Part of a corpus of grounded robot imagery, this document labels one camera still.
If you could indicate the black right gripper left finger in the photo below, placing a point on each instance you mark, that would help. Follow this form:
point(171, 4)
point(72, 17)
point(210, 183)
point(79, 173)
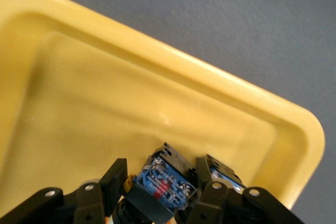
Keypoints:
point(89, 203)

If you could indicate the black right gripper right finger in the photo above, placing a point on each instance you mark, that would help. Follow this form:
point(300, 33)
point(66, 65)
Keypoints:
point(218, 205)

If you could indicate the yellow push button black body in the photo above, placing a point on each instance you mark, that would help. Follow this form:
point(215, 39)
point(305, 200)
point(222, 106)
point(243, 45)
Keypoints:
point(223, 171)
point(168, 182)

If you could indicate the yellow plastic tray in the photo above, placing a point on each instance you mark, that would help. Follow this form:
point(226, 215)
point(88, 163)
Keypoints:
point(105, 103)

